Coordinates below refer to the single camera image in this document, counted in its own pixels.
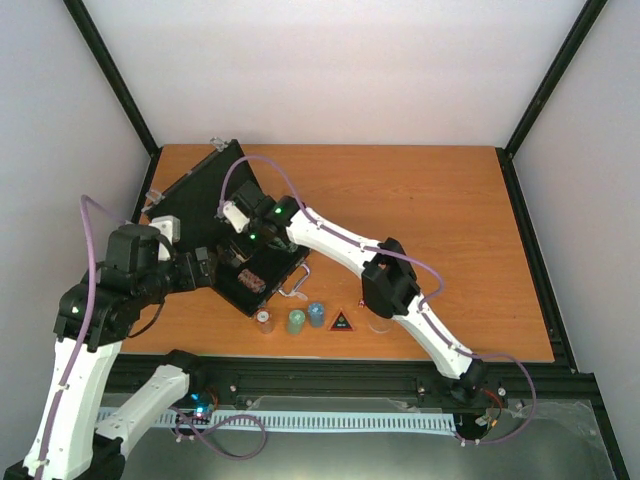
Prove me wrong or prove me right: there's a black poker set case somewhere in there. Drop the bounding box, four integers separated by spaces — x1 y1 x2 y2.
143 139 310 316

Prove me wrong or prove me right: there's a black triangular dealer badge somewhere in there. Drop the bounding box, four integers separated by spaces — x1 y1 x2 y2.
328 309 355 332

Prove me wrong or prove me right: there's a clear round dealer button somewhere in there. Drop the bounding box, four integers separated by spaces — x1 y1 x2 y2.
368 315 394 334

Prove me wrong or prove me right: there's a dark green poker chip stack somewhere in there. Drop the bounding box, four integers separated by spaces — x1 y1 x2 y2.
269 238 297 252

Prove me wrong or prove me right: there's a blue yellow card deck box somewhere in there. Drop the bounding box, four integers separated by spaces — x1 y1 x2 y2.
218 243 249 268

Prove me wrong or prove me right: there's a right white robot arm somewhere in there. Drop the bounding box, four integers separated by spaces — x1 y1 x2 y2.
242 196 486 404

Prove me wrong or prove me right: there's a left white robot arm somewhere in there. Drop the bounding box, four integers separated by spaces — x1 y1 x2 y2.
4 234 213 479

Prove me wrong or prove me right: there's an orange white poker chip stack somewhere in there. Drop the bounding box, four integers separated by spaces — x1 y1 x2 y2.
255 309 274 334

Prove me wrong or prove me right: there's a light green poker chip stack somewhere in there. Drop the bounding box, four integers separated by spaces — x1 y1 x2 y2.
286 309 306 335

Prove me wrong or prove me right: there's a light blue poker chip stack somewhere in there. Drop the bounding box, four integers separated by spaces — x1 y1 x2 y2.
307 302 325 328

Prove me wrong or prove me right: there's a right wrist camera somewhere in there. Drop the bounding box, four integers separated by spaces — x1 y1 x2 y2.
217 180 275 234

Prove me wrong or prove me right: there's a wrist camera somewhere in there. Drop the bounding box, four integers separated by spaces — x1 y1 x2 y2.
150 215 181 261
217 180 275 234

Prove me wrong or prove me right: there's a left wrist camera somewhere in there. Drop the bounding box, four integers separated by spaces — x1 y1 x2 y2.
150 215 181 261

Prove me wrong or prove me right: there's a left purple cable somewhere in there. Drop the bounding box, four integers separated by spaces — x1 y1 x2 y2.
34 194 134 480

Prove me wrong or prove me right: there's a purple cable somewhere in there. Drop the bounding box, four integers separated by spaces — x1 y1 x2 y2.
34 194 134 480
218 154 538 446

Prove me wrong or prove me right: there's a white slotted cable duct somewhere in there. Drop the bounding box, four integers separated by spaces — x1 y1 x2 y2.
97 408 457 435

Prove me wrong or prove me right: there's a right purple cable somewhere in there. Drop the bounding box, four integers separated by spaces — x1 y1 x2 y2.
218 154 538 446

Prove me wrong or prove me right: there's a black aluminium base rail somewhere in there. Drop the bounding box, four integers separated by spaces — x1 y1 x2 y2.
106 354 603 413

